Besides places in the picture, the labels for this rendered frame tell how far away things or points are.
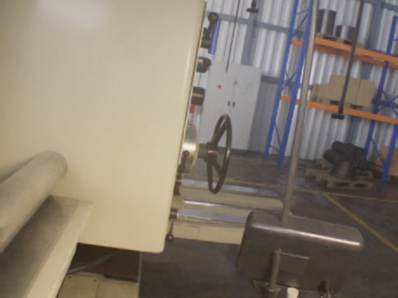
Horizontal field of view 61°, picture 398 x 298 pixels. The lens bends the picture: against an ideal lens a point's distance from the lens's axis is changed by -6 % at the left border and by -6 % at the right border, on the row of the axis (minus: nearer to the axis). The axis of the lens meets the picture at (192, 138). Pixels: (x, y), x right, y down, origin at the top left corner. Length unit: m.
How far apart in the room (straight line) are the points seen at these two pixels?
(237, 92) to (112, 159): 7.59
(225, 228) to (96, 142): 1.50
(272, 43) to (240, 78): 1.42
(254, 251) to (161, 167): 0.37
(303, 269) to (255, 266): 0.14
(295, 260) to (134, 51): 0.75
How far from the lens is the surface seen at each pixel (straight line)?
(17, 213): 0.76
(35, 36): 1.11
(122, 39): 1.06
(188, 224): 2.37
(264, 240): 1.05
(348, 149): 9.13
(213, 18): 1.10
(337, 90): 8.71
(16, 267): 0.77
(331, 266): 1.12
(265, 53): 9.39
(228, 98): 8.55
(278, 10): 9.57
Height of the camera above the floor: 1.64
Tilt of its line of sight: 10 degrees down
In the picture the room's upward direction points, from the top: 10 degrees clockwise
